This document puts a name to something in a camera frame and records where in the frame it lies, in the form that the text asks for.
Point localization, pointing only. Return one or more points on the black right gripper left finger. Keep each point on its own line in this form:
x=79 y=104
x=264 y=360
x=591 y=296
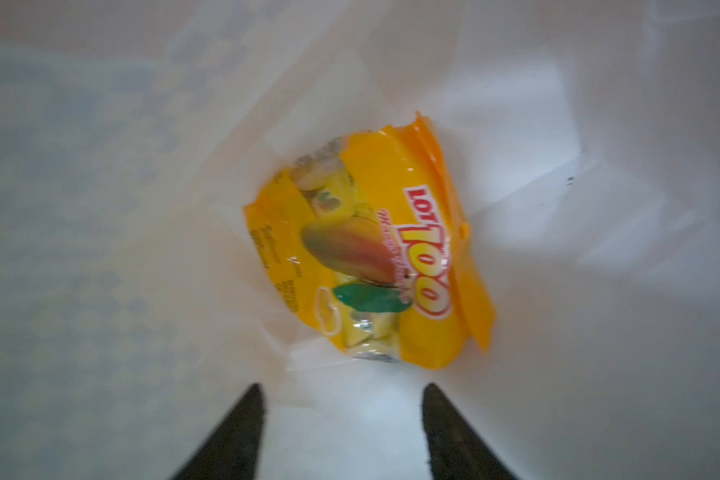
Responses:
x=231 y=450

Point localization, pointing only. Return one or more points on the checkered paper bag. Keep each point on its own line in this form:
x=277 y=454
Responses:
x=582 y=136

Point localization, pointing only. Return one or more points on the yellow mango candy bag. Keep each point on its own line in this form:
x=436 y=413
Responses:
x=366 y=241

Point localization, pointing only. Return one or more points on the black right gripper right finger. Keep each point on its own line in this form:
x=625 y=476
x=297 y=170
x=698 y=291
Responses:
x=456 y=451

